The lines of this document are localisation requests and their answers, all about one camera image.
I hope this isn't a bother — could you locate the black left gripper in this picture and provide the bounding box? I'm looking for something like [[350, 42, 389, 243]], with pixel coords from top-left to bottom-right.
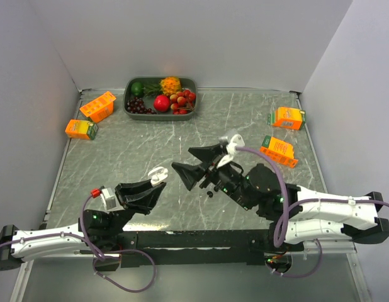
[[105, 176, 166, 236]]

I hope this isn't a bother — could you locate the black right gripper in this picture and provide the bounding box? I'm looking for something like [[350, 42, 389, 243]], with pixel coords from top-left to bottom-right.
[[171, 142, 254, 209]]

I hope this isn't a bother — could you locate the white earbud charging case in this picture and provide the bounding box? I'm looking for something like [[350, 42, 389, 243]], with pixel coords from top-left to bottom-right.
[[147, 166, 169, 186]]

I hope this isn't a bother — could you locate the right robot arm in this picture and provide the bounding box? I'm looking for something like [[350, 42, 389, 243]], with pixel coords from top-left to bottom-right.
[[172, 143, 389, 251]]

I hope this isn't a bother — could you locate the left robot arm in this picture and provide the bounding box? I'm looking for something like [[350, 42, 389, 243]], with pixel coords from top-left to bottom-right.
[[0, 180, 166, 271]]

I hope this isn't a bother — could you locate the red lychee bunch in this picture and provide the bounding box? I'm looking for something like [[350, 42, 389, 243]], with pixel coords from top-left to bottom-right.
[[169, 89, 197, 115]]

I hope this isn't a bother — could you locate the red apple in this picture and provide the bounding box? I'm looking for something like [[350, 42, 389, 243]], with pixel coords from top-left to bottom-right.
[[154, 95, 171, 113]]

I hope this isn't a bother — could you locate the grey-green fruit tray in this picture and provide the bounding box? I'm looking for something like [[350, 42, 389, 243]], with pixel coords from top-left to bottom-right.
[[123, 76, 200, 121]]

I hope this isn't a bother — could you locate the orange green box left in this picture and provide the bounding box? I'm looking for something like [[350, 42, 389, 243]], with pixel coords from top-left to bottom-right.
[[65, 120, 98, 140]]

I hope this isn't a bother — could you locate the dark grape bunch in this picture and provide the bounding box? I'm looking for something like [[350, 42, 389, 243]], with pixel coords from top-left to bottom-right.
[[125, 96, 155, 115]]

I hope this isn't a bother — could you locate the green leafy sprig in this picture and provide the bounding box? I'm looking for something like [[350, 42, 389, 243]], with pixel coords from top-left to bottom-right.
[[143, 83, 163, 96]]

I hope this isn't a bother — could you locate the orange box back left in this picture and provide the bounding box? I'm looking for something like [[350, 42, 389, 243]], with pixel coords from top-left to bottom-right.
[[79, 91, 116, 123]]

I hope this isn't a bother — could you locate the green lime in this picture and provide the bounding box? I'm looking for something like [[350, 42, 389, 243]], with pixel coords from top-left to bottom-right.
[[130, 82, 144, 97]]

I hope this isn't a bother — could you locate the orange box back right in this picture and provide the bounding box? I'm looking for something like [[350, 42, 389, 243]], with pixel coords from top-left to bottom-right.
[[268, 107, 306, 130]]

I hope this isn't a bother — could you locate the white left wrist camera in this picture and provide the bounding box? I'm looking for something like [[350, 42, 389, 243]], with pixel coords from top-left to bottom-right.
[[91, 186, 116, 211]]

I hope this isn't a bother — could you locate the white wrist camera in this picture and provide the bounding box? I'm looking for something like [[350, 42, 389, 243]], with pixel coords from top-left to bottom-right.
[[91, 186, 116, 211], [217, 129, 245, 169]]

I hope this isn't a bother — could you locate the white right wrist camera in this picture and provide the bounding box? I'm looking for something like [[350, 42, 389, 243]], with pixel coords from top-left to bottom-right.
[[217, 129, 245, 169]]

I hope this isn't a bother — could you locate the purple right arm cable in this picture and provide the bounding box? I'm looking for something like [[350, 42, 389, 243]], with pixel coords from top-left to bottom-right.
[[235, 146, 389, 279]]

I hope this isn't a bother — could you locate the aluminium frame rail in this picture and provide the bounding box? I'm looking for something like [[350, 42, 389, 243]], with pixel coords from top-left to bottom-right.
[[303, 240, 357, 254]]

